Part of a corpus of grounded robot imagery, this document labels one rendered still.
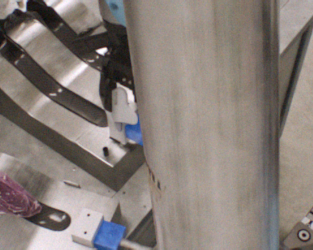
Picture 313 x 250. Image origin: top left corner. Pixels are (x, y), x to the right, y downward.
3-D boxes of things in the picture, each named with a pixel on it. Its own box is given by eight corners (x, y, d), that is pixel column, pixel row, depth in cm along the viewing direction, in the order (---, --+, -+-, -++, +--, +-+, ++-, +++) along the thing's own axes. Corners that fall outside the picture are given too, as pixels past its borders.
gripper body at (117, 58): (143, 105, 78) (137, 36, 70) (100, 85, 82) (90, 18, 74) (173, 79, 82) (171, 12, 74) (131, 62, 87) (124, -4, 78)
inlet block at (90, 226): (159, 245, 87) (158, 231, 83) (149, 273, 84) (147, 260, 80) (87, 222, 90) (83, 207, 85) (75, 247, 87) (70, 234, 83)
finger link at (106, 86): (104, 116, 82) (107, 64, 77) (97, 112, 83) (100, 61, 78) (124, 105, 85) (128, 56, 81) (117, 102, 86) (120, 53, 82)
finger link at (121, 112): (130, 149, 83) (134, 98, 79) (102, 135, 86) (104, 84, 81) (141, 141, 86) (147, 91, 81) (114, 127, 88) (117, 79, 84)
